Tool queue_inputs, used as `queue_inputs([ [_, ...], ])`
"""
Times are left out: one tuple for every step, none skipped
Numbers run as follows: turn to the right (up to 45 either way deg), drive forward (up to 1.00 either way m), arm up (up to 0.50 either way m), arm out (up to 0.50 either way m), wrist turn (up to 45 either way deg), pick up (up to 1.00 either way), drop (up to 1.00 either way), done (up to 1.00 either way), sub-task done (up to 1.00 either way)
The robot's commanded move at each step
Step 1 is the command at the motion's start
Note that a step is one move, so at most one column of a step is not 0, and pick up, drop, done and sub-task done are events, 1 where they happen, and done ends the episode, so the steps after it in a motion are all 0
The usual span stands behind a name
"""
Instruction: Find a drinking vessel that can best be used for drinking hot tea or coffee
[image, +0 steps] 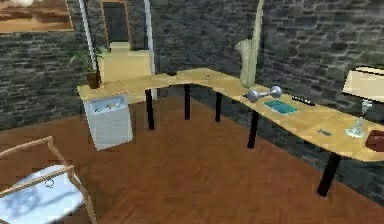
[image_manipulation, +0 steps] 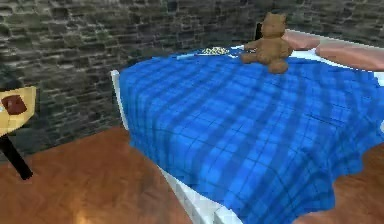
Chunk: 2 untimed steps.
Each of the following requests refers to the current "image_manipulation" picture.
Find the pale blue flat stick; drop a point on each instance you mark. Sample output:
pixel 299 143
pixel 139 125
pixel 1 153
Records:
pixel 185 56

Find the white bed with blue blanket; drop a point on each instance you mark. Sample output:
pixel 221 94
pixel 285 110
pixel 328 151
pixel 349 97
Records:
pixel 253 133

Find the speckled white flat object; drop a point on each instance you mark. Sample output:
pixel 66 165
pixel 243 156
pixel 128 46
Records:
pixel 215 50

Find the brown teddy bear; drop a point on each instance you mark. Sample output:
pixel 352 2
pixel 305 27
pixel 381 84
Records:
pixel 270 46

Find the pink pillow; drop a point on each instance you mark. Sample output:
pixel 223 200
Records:
pixel 350 56
pixel 300 40

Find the yellow table with black leg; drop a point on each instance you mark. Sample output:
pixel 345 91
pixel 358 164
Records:
pixel 13 123

